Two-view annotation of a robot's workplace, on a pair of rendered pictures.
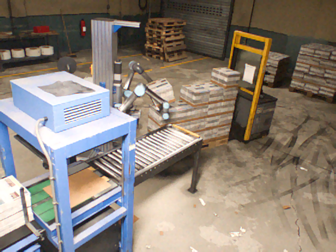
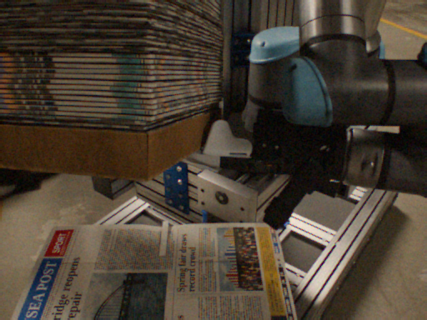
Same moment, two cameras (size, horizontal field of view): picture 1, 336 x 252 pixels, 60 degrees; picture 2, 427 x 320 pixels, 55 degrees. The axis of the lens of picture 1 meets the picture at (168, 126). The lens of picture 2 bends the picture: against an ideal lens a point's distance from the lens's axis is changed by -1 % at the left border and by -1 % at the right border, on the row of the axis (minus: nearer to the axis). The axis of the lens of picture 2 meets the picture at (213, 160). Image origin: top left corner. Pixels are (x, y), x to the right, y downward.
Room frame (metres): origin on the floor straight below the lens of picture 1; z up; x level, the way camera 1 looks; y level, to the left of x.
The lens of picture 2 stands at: (4.24, -0.17, 1.29)
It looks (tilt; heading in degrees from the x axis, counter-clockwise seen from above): 33 degrees down; 123
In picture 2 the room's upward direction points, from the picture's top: straight up
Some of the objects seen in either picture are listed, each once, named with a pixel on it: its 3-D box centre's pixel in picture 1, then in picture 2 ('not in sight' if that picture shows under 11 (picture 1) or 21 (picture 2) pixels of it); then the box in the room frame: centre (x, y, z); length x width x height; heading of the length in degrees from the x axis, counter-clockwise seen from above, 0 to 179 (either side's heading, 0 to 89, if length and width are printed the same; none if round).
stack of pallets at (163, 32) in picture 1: (164, 38); not in sight; (11.00, 0.41, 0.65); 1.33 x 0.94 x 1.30; 146
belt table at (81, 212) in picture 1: (69, 192); not in sight; (2.00, 0.82, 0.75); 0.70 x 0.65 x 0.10; 142
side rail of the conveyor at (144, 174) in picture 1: (165, 162); not in sight; (2.65, -0.01, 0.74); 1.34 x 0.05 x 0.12; 142
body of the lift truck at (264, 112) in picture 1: (249, 113); not in sight; (5.09, -1.52, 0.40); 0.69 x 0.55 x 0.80; 34
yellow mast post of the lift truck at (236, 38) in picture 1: (228, 81); not in sight; (5.15, -1.03, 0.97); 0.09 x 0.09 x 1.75; 34
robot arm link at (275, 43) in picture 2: (128, 95); (281, 62); (3.91, 0.61, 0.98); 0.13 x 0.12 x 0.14; 32
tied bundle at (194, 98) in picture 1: (194, 95); not in sight; (4.30, -0.37, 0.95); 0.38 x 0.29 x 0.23; 35
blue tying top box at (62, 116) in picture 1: (60, 98); not in sight; (2.00, 0.82, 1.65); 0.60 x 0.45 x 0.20; 52
